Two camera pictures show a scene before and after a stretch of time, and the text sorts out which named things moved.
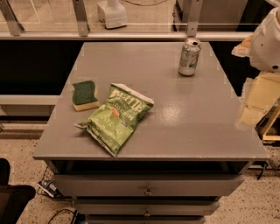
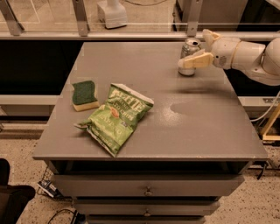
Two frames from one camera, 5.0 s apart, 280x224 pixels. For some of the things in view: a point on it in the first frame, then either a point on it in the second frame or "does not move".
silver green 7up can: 189,56 does not move
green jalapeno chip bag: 115,121 does not move
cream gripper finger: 244,48 → 222,48
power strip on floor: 50,188 does not move
